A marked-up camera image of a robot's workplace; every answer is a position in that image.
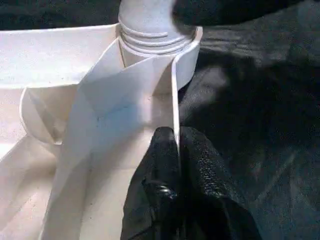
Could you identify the black table mat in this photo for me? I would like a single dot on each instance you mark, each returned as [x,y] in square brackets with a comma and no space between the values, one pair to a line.
[250,100]

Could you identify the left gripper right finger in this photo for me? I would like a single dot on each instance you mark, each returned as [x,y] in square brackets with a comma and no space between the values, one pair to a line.
[212,200]

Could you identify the white plastic table leg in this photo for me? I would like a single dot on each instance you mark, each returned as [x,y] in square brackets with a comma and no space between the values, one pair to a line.
[147,25]

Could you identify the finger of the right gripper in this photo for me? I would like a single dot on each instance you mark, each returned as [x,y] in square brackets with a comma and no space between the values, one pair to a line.
[225,12]

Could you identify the white plastic table top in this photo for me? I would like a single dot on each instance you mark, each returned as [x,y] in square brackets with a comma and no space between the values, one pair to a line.
[50,62]

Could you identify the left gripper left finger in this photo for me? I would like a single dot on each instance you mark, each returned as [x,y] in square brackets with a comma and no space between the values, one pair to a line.
[152,200]

